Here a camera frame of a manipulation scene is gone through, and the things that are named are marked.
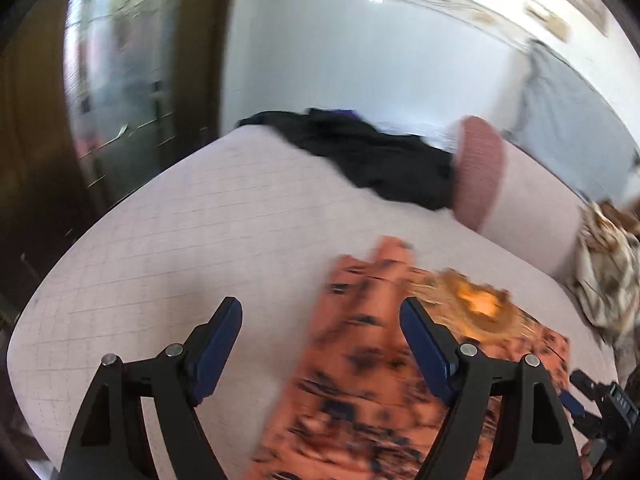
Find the pink quilted bed cover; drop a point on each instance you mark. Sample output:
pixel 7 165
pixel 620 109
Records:
pixel 252 217

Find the cream floral patterned cloth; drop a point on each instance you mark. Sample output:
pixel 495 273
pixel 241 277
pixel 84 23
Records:
pixel 605 280

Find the person's right hand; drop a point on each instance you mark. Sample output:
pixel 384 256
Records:
pixel 597 461

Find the orange black floral garment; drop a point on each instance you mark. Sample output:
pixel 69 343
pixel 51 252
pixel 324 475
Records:
pixel 357 406

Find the grey blue pillow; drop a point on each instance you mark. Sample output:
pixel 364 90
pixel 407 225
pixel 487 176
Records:
pixel 568 127

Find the brown wooden glass door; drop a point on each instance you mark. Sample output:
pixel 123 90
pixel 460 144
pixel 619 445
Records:
pixel 97 98

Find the pink quilted bolster pillow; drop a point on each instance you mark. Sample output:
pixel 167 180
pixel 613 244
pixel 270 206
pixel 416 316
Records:
pixel 503 194

